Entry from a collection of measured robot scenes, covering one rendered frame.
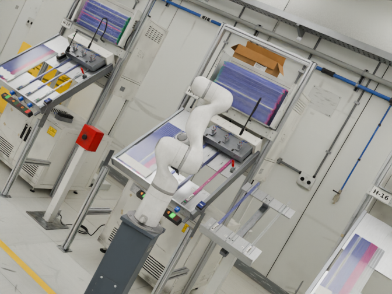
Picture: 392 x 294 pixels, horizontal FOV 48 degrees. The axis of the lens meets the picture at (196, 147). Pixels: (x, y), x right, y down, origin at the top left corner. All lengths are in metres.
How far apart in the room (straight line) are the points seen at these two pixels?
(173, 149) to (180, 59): 3.22
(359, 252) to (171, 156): 1.23
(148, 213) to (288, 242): 2.58
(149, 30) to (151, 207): 2.17
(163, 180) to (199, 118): 0.34
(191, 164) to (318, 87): 2.71
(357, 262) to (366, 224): 0.29
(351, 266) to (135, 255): 1.18
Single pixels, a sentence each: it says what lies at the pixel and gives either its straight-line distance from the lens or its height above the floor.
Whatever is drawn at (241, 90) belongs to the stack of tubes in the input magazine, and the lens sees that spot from 3.11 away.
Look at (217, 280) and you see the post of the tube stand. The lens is 2.70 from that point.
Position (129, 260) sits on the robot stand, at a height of 0.54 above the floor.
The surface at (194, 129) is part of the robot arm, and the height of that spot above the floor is 1.20.
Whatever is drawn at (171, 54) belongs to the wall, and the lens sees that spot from 5.26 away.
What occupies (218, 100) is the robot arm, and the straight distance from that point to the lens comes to 2.20.
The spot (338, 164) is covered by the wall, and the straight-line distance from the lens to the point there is 4.40.
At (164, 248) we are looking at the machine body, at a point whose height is 0.33.
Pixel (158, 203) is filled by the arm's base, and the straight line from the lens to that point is 2.07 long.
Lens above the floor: 1.36
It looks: 6 degrees down
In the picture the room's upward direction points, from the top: 28 degrees clockwise
